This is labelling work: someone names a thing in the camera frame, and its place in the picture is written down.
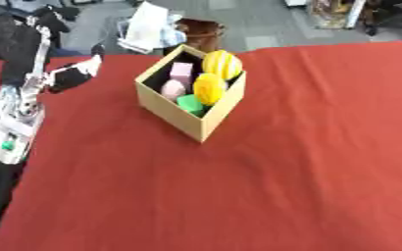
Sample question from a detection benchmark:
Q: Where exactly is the tan cardboard box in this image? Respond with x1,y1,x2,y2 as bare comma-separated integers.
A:
132,43,249,144

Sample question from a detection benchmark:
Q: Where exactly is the green block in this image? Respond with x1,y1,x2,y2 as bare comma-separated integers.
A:
175,93,208,119

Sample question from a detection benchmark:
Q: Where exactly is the yellow toy lemon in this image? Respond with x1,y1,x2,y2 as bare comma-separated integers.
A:
190,73,230,107

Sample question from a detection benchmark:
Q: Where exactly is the pink toy egg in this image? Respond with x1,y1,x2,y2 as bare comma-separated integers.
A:
160,78,189,102

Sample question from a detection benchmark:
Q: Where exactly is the pink rectangular block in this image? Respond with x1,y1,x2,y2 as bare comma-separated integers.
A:
168,61,196,84

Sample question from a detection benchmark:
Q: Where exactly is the yellow white striped ball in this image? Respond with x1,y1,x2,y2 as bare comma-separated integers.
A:
201,49,246,81

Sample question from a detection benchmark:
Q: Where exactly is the shelf with items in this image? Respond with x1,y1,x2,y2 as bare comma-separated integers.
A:
307,0,368,30

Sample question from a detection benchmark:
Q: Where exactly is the dark chair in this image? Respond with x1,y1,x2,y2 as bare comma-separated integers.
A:
362,0,402,37

